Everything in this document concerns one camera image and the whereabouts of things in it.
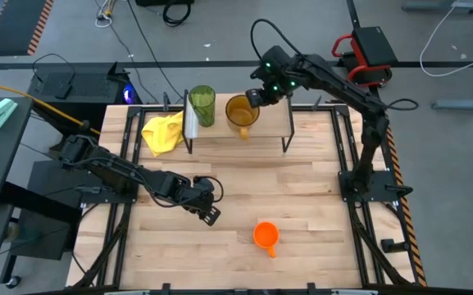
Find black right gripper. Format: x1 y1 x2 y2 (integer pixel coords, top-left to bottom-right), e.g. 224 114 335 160
246 75 297 109

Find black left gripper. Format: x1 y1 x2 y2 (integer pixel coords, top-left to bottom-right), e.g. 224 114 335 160
181 176 222 227

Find amber glass mug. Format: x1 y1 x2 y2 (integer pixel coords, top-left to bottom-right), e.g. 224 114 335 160
225 93 261 141

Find green translucent plastic tumbler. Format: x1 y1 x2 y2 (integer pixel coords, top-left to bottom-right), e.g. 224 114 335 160
188 84 216 128

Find orange plastic mug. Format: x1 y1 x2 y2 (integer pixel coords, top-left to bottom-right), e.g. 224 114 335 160
252 221 280 259

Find yellow cloth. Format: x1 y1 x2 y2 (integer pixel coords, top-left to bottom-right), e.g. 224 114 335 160
141 111 185 158

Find black equipment cart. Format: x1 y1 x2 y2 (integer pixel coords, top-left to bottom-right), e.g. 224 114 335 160
9 158 94 261

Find black computer tower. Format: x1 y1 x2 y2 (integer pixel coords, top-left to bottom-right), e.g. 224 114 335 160
28 61 141 145

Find black clamp knob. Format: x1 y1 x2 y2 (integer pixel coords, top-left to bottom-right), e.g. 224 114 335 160
380 238 411 254

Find orange black hazard tape strip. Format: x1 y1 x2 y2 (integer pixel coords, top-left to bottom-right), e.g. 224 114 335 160
379 102 428 288

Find mint green stapler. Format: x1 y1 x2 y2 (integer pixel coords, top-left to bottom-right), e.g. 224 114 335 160
0 98 19 130

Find black mat hazard stripe edge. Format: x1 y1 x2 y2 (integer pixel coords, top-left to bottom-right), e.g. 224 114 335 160
0 0 56 57

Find wooden shelf black metal frame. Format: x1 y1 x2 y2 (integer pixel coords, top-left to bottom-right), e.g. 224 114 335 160
181 87 297 156

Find black metal table frame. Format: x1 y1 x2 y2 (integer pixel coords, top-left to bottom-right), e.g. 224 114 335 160
71 102 416 295

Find coiled black cable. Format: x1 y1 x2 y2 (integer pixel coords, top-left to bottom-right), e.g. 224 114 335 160
161 2 193 28

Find long black floor cable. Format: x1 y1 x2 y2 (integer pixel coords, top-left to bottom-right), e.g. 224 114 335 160
125 0 184 100

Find white yellow cable bundle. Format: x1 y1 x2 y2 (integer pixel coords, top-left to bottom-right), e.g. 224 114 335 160
93 0 119 29

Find white floor cable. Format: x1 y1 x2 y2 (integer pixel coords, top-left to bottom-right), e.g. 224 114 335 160
419 5 473 78

